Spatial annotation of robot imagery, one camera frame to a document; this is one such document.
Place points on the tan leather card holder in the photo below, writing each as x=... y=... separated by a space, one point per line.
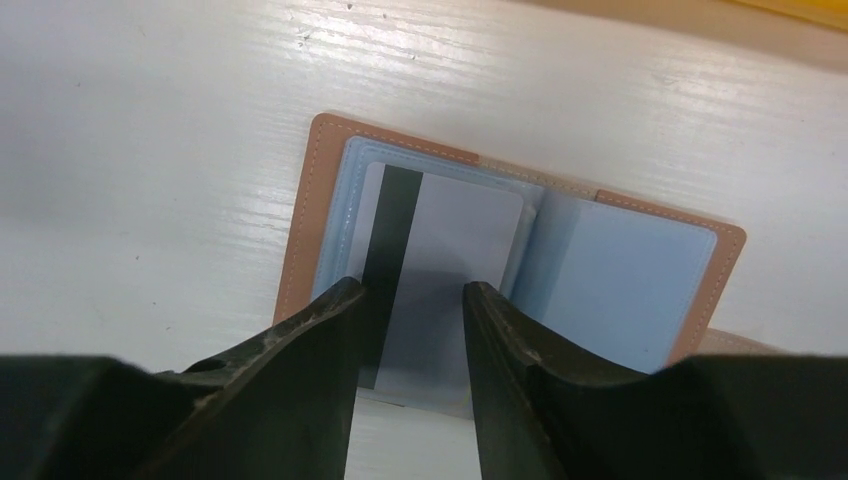
x=633 y=282

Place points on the silver magnetic stripe card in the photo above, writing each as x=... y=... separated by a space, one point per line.
x=418 y=239

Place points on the yellow three-compartment plastic bin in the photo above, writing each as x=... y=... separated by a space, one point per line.
x=827 y=13

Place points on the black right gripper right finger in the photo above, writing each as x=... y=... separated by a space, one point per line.
x=545 y=408

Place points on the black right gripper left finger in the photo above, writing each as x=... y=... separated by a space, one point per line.
x=278 y=405

